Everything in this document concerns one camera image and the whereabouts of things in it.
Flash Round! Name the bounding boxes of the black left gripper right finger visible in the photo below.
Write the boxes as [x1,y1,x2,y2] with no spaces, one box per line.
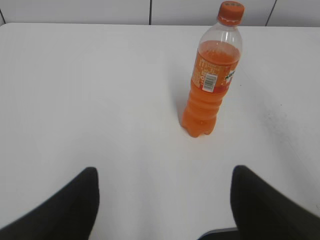
[232,165,320,240]

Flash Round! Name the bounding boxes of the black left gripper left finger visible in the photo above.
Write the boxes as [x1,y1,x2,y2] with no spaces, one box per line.
[0,167,100,240]

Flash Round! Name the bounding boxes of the orange soda bottle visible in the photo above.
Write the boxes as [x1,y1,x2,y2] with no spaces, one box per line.
[181,16,244,139]

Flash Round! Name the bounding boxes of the orange bottle cap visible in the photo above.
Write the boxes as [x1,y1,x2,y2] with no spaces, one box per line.
[217,0,245,26]

